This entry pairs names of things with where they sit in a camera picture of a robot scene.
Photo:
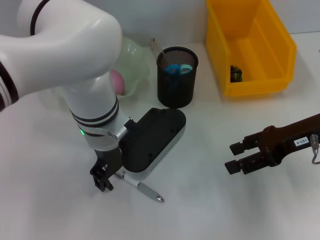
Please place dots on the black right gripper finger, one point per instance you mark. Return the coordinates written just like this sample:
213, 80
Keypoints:
247, 165
246, 145

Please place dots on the yellow plastic bin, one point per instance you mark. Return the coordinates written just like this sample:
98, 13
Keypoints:
250, 37

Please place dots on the black mesh pen holder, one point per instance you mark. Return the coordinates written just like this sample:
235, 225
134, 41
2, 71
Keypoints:
176, 90

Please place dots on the grey grip ballpoint pen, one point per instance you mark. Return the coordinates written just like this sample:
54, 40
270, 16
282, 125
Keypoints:
150, 191

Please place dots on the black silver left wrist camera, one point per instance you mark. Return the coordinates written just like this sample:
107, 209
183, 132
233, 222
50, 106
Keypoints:
152, 140

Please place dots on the green plastic wrapper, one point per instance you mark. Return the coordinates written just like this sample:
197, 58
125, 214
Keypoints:
236, 73

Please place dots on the silver right wrist connector post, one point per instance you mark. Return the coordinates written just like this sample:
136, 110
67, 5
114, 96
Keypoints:
314, 141

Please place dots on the transparent plastic ruler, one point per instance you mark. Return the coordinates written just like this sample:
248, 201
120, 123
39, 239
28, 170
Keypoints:
156, 47

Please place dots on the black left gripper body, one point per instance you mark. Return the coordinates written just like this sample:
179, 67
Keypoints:
110, 158

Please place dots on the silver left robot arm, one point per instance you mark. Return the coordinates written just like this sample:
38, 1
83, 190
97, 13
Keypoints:
62, 50

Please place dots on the blue scissors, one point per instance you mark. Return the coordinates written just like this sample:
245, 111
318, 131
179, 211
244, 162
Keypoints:
172, 68

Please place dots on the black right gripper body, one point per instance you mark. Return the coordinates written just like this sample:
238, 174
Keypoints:
287, 140

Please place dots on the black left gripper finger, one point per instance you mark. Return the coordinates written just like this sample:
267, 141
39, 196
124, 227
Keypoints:
102, 180

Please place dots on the pink toy peach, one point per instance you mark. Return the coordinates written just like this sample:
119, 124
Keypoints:
118, 82

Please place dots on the translucent green fruit plate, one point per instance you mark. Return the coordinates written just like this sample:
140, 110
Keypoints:
135, 65

